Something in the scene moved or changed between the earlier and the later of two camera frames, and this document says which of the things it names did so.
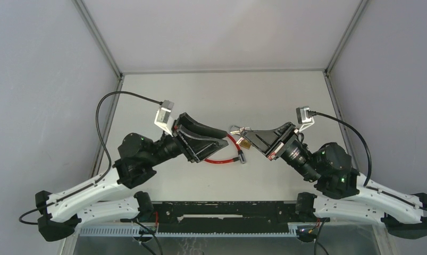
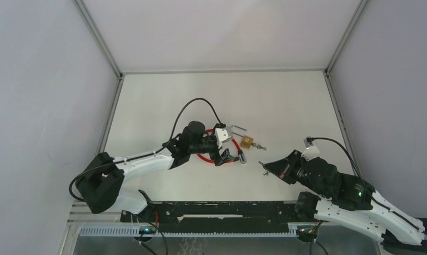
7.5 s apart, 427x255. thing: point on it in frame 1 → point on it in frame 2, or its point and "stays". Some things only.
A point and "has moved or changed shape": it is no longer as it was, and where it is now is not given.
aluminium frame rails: (88, 17) stays
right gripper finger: (265, 139) → (280, 167)
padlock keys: (240, 132) has moved or changed shape
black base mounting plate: (262, 216) stays
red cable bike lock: (241, 157) stays
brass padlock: (245, 144) stays
